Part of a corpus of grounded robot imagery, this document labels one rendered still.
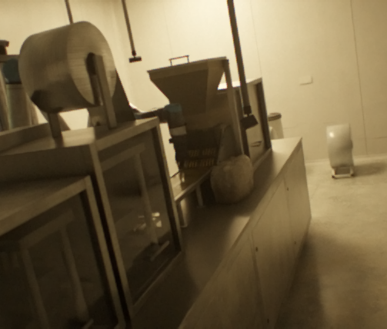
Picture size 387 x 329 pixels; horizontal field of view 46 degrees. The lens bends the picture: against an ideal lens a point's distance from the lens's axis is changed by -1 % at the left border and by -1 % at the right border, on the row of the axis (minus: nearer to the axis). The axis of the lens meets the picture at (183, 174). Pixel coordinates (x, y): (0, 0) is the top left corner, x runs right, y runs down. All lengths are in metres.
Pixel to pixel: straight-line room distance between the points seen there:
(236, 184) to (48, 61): 1.17
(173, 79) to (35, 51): 1.10
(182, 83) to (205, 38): 3.85
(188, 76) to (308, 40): 3.71
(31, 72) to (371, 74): 4.93
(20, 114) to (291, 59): 4.20
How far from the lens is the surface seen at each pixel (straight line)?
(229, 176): 2.27
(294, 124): 6.14
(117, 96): 1.75
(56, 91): 1.51
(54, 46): 1.51
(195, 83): 2.47
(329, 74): 6.02
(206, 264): 1.68
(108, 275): 1.31
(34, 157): 1.39
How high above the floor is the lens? 1.48
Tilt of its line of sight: 12 degrees down
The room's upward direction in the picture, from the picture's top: 11 degrees counter-clockwise
